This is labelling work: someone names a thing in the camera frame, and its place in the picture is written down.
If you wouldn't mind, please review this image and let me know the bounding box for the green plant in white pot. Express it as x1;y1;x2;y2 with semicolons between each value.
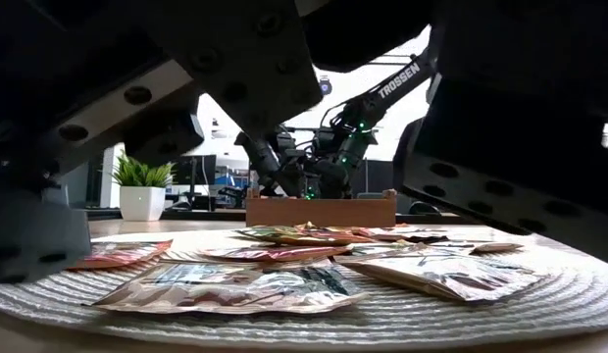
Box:
111;150;177;223

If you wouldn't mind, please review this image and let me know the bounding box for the silver packet far right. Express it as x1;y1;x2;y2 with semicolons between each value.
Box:
332;243;548;304

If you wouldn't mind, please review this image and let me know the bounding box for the black aluminium table frame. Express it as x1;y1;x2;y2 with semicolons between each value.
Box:
85;207;477;226

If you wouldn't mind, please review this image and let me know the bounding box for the small black monitor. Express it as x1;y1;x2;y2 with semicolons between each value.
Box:
178;154;218;186

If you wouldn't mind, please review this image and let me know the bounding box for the brown foil tea sachet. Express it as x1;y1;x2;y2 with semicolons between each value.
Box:
469;241;525;256

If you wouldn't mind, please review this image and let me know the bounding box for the white round woven placemat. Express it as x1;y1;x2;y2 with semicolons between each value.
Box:
0;226;608;352

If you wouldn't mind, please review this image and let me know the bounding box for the black chair back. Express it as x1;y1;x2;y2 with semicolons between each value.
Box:
407;200;440;216

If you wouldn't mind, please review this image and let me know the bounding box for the wooden three-compartment box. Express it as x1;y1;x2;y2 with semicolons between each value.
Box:
244;188;398;228

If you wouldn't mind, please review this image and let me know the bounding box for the large silver foil packet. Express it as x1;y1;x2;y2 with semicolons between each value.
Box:
90;262;370;316

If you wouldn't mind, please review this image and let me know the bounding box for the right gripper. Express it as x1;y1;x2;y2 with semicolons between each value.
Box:
234;126;334;198

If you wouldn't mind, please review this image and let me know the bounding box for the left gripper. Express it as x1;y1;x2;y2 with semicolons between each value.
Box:
0;0;432;197

